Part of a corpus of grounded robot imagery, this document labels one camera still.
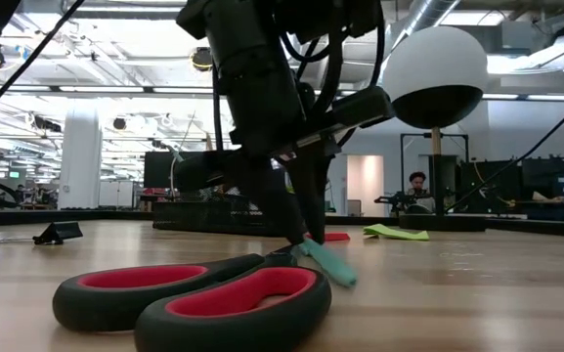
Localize black binder clip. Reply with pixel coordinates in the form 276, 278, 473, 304
0, 221, 84, 245

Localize person behind background robot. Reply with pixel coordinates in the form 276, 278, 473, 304
405, 170, 438, 215

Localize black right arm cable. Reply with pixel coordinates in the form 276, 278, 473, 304
445, 90, 564, 212

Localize green cloth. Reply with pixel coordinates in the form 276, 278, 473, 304
362, 223, 430, 242

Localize black background rig frame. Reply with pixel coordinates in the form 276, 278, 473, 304
400, 131, 471, 216

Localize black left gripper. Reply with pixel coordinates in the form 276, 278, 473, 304
222, 63, 395, 245

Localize black mesh desk organizer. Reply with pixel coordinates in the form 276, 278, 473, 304
152, 195, 292, 239

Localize black aluminium table frame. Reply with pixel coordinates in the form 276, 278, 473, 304
0, 207, 564, 240

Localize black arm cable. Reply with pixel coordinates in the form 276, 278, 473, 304
445, 90, 564, 212
0, 0, 87, 126

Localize white globe table lamp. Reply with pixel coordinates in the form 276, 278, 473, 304
381, 24, 489, 233

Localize black and red scissors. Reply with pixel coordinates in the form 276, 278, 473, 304
51, 251, 332, 352

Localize black background monitor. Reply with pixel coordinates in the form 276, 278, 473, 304
143, 150, 185, 190

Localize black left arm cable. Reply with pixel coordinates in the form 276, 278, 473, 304
0, 0, 87, 126

